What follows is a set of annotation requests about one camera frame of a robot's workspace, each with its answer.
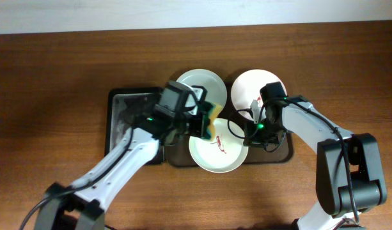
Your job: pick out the grey plate with red stain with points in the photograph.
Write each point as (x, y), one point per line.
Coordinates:
(216, 89)

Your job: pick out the black small water tray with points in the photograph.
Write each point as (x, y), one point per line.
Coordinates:
(124, 104)

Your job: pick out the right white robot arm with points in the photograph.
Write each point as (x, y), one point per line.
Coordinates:
(349, 174)

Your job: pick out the pink plate with red stain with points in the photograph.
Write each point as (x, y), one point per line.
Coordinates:
(247, 85)

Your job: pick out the large brown serving tray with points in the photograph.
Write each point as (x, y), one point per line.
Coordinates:
(179, 154)

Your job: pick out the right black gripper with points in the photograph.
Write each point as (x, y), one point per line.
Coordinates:
(258, 137)

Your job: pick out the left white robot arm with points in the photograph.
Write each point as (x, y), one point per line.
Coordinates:
(83, 204)

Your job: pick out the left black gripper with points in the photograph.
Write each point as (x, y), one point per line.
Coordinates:
(198, 123)

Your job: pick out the cream plate with red stain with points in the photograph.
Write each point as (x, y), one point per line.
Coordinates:
(222, 154)

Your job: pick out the green yellow sponge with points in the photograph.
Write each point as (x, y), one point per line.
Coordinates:
(209, 130)

